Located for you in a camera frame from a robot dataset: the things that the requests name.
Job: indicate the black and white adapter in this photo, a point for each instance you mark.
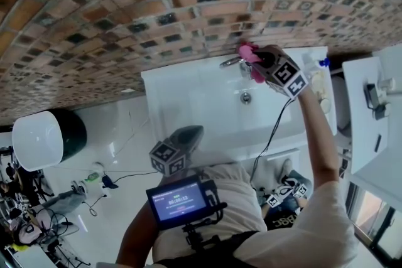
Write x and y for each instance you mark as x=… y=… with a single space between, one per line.
x=382 y=111

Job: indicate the white sink basin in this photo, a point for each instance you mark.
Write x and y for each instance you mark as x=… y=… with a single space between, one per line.
x=188 y=97

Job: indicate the person's right forearm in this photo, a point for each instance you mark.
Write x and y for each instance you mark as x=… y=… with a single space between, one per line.
x=320 y=141

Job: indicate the white dark-sided tub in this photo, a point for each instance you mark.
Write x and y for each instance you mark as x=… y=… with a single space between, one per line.
x=37 y=138

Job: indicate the pink cloth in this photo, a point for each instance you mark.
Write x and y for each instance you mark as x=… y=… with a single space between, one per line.
x=248 y=51

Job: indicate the black flat remote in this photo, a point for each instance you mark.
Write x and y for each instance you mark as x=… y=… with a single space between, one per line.
x=377 y=143

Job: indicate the blue-capped bottle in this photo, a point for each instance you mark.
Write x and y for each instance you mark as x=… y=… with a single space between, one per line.
x=324 y=62

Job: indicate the person's legs and shoes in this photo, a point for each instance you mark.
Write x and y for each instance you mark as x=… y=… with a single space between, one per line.
x=292 y=185

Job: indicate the black chest harness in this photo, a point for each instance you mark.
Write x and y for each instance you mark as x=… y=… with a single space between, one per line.
x=238 y=241

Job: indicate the green bottle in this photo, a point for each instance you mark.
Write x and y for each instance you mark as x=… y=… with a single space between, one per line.
x=91 y=177

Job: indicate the white wall socket plate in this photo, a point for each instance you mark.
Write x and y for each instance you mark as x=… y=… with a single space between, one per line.
x=127 y=90

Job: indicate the chrome faucet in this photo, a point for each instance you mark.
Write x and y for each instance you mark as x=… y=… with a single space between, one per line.
x=229 y=62

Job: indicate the dark-framed window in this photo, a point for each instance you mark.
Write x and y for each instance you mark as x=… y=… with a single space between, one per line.
x=377 y=219

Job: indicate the black charger device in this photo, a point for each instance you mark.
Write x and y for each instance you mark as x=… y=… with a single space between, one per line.
x=371 y=95

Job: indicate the yellow cloth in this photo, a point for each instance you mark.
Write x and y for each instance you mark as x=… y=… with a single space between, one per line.
x=20 y=247

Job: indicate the white round device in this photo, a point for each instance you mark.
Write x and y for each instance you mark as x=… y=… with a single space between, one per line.
x=99 y=167

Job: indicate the black chest monitor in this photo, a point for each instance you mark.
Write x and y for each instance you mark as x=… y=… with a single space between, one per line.
x=177 y=202

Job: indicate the dark cup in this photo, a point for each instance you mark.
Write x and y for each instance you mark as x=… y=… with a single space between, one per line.
x=325 y=105

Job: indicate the person's cream t-shirt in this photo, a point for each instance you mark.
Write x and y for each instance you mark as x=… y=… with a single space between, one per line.
x=238 y=204

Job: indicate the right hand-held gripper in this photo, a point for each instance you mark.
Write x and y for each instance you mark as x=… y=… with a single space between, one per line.
x=290 y=80

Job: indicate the chrome sink drain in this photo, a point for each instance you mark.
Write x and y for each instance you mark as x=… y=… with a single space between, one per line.
x=246 y=97

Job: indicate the white pump bottle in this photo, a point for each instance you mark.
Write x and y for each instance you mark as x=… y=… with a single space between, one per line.
x=310 y=62

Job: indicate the black power adapter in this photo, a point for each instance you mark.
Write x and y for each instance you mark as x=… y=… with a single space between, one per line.
x=110 y=182

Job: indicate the person's left forearm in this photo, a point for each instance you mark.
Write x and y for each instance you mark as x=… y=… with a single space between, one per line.
x=135 y=229

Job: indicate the black monitor mount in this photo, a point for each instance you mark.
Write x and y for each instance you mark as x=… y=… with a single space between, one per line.
x=194 y=238

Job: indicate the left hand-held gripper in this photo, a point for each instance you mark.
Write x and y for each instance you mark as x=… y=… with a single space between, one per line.
x=166 y=160

